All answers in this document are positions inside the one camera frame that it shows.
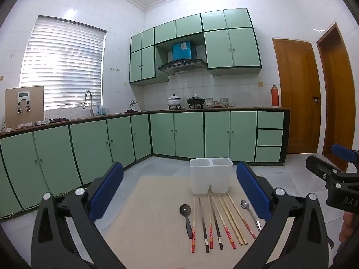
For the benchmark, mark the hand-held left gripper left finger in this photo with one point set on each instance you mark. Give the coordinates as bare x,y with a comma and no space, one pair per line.
106,193

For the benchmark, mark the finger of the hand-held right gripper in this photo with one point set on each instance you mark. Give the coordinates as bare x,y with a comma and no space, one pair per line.
343,152
319,166

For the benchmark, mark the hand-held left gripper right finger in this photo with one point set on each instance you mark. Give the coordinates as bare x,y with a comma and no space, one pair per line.
252,193

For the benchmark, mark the metal spoon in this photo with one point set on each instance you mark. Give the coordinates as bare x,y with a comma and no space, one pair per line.
244,204

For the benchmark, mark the plain wooden chopstick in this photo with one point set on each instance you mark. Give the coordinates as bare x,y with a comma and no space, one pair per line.
236,221
231,221

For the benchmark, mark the white two-compartment utensil holder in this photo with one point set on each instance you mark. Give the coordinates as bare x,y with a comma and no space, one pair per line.
200,176

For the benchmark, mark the black spoon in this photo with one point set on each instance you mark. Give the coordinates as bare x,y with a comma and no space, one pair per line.
185,209

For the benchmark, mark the person's right hand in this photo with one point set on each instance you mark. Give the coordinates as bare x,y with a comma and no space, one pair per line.
347,225

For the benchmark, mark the closed wooden door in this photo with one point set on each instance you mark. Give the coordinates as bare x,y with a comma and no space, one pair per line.
297,95

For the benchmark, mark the bottles beside sink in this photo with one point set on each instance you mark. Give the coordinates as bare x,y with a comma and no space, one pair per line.
102,110

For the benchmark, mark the red thermos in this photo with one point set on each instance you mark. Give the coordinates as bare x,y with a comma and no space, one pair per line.
274,96

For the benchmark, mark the green base cabinets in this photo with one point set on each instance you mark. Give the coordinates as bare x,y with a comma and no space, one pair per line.
190,134

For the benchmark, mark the metal kitchen faucet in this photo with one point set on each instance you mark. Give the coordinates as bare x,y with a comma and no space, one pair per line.
91,106

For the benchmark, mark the crumpled cloths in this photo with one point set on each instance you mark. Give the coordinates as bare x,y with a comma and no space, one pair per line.
45,121

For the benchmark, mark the stack of white bowls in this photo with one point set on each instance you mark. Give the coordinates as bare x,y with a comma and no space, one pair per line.
209,103

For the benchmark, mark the gas stove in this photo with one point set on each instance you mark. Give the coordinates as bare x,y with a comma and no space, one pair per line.
196,106

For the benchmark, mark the black wok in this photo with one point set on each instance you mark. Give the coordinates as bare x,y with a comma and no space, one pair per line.
195,100

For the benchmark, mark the white lidded pot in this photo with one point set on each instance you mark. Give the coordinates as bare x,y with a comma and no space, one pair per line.
174,101

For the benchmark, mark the white window blind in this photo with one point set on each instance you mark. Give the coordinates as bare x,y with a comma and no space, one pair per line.
61,61

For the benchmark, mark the black range hood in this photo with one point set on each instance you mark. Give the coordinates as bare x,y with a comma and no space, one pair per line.
182,65

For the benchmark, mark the blue box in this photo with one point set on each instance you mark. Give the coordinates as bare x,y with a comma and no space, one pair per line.
182,51

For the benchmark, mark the small wall tap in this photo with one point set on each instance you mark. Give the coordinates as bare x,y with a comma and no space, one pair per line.
133,103

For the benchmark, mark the green wall cabinets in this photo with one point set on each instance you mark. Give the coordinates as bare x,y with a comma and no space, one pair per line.
244,47

